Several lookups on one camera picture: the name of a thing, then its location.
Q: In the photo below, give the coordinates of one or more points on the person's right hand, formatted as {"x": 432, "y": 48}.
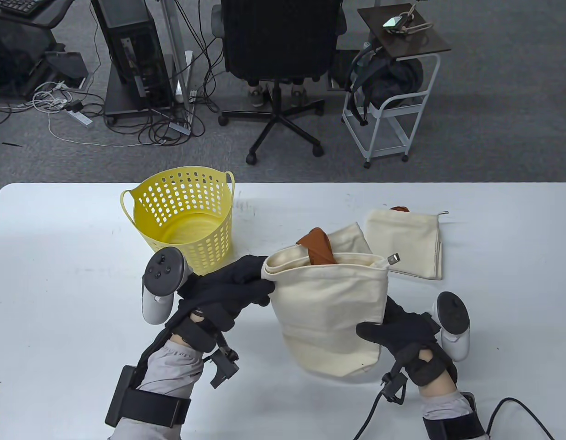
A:
{"x": 411, "y": 339}

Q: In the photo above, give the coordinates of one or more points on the grey power strip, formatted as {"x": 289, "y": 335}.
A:
{"x": 79, "y": 117}

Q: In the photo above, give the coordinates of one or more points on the crumpled cream canvas bag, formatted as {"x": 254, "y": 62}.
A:
{"x": 349, "y": 238}

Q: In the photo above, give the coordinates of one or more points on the small brown leather tab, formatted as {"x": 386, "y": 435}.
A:
{"x": 399, "y": 209}

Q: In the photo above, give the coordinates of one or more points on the black computer tower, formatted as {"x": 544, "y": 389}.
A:
{"x": 131, "y": 36}

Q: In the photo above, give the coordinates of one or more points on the person's left forearm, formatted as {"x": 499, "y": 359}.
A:
{"x": 170, "y": 371}

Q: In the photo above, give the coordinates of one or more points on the yellow perforated plastic basket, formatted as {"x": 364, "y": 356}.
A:
{"x": 186, "y": 215}

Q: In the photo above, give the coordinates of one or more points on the black keyboard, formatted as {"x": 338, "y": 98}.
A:
{"x": 18, "y": 5}

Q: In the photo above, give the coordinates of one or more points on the dark backpack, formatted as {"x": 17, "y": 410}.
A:
{"x": 393, "y": 80}

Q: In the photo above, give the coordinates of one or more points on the person's left hand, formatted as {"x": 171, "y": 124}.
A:
{"x": 219, "y": 288}

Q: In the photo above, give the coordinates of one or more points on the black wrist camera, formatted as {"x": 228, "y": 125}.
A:
{"x": 394, "y": 385}
{"x": 222, "y": 364}

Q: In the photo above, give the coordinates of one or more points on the black battery pack armband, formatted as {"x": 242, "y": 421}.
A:
{"x": 127, "y": 398}

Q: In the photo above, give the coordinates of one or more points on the black wheeled tower stand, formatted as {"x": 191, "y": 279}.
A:
{"x": 136, "y": 98}

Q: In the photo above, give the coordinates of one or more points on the folded cream canvas bag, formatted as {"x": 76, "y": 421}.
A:
{"x": 404, "y": 243}

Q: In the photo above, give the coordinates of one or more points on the black desk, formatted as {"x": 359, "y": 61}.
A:
{"x": 26, "y": 50}

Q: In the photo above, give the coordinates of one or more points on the white cart with brown top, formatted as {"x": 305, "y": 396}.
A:
{"x": 402, "y": 46}

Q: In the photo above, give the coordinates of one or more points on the person's right forearm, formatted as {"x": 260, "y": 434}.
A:
{"x": 446, "y": 405}

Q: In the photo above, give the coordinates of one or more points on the person's left thumb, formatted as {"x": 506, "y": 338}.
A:
{"x": 261, "y": 292}

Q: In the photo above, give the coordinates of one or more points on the silver desk leg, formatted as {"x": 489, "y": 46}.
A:
{"x": 175, "y": 50}

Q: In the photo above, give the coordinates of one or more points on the white and black controller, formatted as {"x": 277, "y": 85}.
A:
{"x": 161, "y": 279}
{"x": 453, "y": 323}

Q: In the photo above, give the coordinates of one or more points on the smartphone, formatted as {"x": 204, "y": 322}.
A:
{"x": 393, "y": 23}

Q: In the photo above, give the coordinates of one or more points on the person's right thumb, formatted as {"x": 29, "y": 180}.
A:
{"x": 372, "y": 332}

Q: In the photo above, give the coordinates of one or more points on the black office chair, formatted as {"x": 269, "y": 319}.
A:
{"x": 278, "y": 41}

